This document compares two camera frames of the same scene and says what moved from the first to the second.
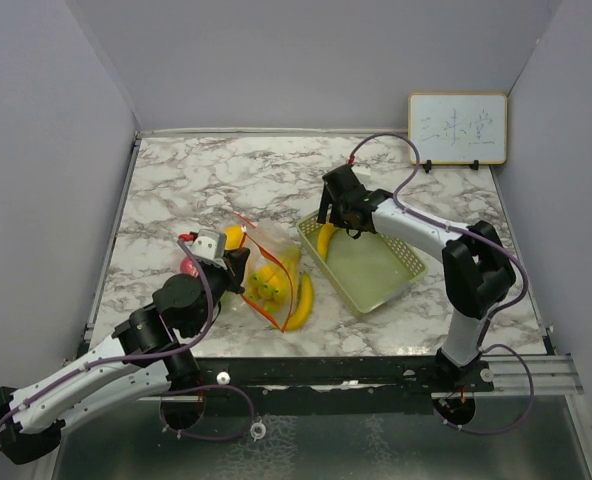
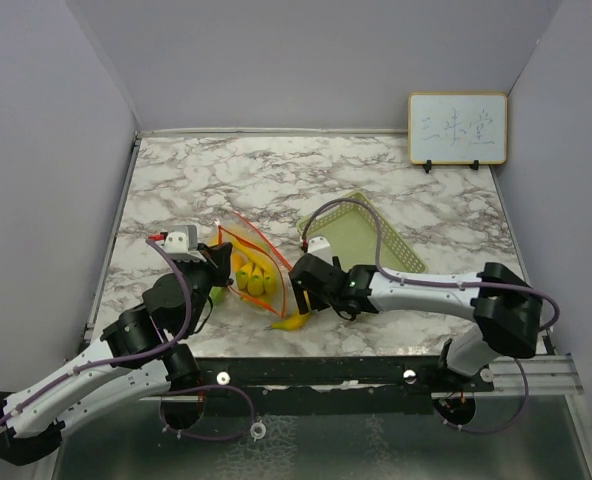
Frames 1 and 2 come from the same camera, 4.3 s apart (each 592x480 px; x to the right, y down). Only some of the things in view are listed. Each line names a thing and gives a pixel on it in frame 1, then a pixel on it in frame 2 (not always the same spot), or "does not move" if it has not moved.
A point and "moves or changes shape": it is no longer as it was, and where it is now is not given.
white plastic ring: (258, 435) does not move
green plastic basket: (367, 271) does not move
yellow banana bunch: (274, 286) moves or changes shape
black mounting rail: (326, 375) does not move
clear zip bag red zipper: (273, 272) moves or changes shape
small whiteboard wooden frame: (458, 128) does not move
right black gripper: (334, 218) to (302, 300)
